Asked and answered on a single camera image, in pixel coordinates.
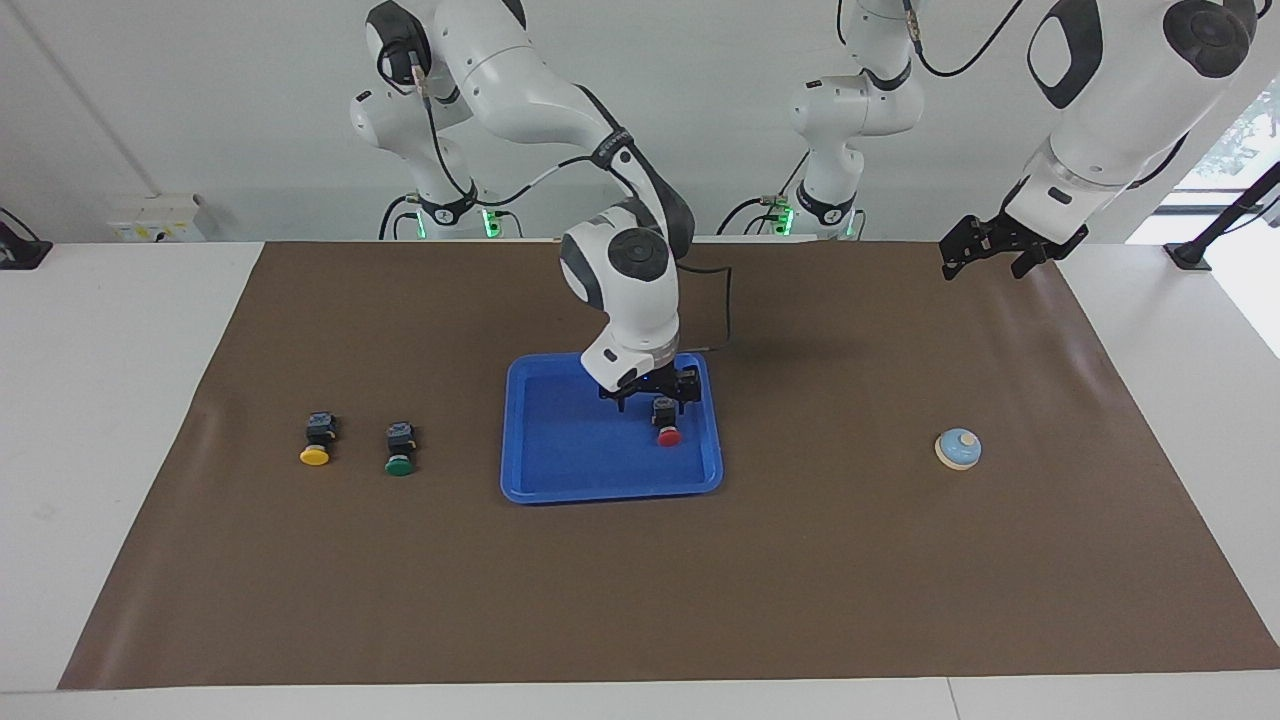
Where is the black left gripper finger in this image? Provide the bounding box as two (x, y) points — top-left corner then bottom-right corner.
(1010, 228), (1089, 281)
(940, 215), (996, 282)

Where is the light blue call bell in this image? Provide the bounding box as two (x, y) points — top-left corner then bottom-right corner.
(934, 427), (983, 472)

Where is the green push button switch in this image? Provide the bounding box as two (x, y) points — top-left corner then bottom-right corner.
(384, 422), (418, 478)

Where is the yellow push button switch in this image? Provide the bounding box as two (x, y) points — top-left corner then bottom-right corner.
(299, 411), (339, 467)

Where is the blue plastic tray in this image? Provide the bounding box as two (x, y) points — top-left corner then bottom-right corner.
(500, 348), (724, 505)

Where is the brown table mat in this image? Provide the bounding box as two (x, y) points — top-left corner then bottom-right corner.
(58, 240), (1280, 691)

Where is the white power strip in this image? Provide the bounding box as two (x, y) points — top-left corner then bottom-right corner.
(108, 194), (206, 243)

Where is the black camera stand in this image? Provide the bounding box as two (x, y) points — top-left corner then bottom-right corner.
(1163, 160), (1280, 272)

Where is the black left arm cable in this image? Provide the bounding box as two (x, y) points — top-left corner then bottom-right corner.
(900, 0), (1031, 79)

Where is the black left base cable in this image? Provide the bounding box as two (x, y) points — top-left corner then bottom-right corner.
(715, 150), (813, 237)

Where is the black base cable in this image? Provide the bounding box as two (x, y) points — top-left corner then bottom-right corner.
(378, 193), (423, 241)
(715, 150), (813, 237)

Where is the black right base cable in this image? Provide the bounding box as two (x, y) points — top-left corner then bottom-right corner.
(378, 193), (423, 241)

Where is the black table clamp bracket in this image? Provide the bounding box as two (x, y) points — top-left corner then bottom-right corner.
(0, 208), (53, 271)

